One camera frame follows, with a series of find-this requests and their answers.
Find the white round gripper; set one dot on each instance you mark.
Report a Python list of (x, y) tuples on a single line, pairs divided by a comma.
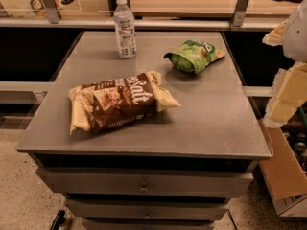
[(297, 38)]

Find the brown chip bag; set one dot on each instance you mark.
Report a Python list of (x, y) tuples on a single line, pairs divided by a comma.
[(114, 103)]

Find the green rice chip bag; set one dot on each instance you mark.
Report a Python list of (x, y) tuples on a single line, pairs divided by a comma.
[(193, 56)]

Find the green stick in box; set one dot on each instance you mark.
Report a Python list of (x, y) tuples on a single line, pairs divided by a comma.
[(303, 116)]

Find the cardboard box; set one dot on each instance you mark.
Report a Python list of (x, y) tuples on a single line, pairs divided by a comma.
[(285, 180)]

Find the grey drawer cabinet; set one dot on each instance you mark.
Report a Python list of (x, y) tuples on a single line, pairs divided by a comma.
[(194, 157)]

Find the clear plastic water bottle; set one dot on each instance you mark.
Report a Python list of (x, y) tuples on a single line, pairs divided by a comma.
[(124, 30)]

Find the top drawer knob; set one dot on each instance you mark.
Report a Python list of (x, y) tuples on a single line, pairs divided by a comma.
[(144, 189)]

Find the drawer knob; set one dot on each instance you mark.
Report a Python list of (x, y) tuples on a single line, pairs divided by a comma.
[(144, 189), (147, 215)]

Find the snack package on shelf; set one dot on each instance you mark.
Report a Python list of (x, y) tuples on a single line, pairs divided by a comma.
[(25, 8)]

